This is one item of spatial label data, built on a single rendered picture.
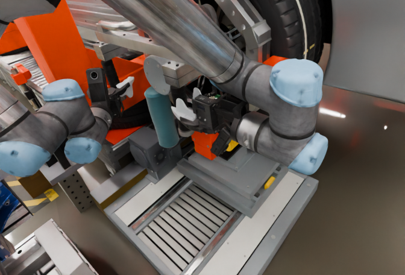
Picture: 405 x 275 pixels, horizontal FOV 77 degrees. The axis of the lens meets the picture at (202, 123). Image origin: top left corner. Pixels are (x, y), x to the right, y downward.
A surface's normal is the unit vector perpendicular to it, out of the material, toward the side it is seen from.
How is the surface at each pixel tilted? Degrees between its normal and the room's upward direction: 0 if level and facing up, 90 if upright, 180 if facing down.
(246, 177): 0
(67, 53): 90
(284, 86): 88
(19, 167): 90
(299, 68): 0
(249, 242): 0
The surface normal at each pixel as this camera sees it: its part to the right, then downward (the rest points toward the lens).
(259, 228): -0.12, -0.80
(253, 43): -0.66, 0.51
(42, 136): 0.86, -0.33
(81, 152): 0.05, 0.59
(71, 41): 0.74, 0.33
